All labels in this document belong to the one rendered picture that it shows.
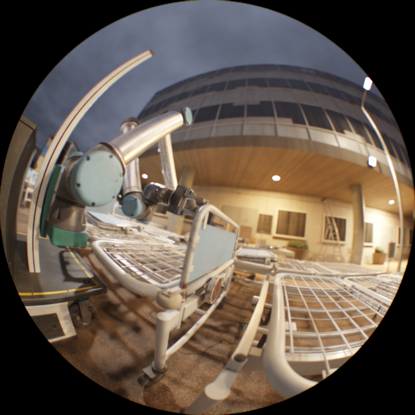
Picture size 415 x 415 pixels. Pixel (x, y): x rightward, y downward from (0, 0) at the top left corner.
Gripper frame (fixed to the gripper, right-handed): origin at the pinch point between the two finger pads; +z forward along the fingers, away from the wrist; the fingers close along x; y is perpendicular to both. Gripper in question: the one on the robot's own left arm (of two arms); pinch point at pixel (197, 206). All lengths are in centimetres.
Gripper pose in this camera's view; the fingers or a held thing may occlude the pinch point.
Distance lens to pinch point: 54.6
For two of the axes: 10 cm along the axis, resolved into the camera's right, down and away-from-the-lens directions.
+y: 3.7, 2.5, 9.0
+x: -3.6, 9.3, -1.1
